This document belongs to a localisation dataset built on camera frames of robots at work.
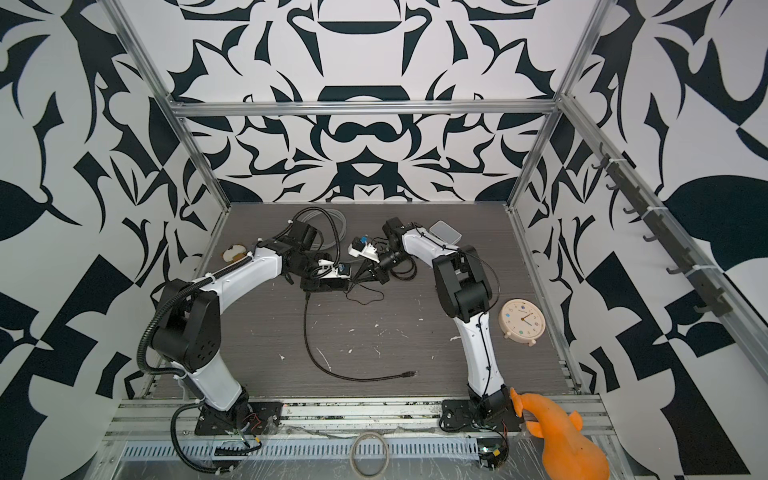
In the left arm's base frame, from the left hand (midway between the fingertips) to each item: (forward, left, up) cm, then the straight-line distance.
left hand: (330, 266), depth 91 cm
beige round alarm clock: (-16, -56, -7) cm, 59 cm away
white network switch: (+20, -39, -9) cm, 45 cm away
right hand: (-3, -9, -2) cm, 9 cm away
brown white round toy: (+11, +34, -7) cm, 36 cm away
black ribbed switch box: (-10, 0, +6) cm, 11 cm away
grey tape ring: (-48, -9, -8) cm, 50 cm away
